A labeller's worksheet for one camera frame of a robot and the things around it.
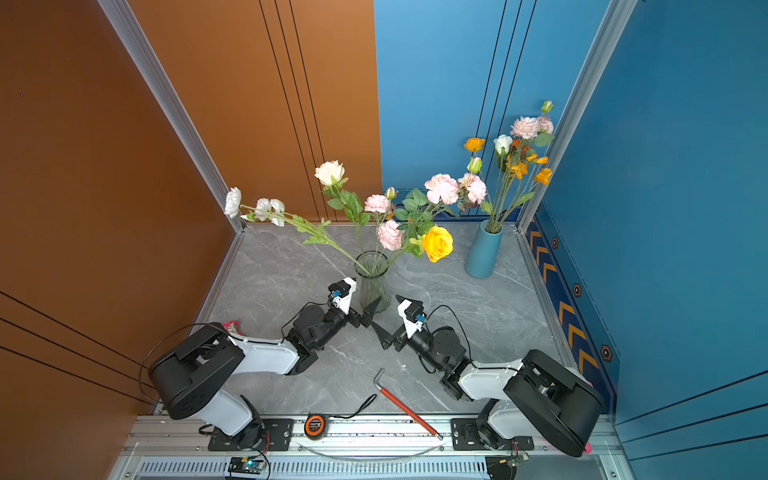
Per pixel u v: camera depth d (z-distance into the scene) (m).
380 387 0.81
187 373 0.45
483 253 0.94
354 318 0.74
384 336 0.68
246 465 0.71
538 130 0.80
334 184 0.75
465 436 0.72
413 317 0.63
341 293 0.68
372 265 0.85
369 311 0.75
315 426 0.72
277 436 0.73
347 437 0.75
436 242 0.59
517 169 0.85
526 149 0.83
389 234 0.73
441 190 0.62
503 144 0.85
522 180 0.87
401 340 0.68
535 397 0.44
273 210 0.72
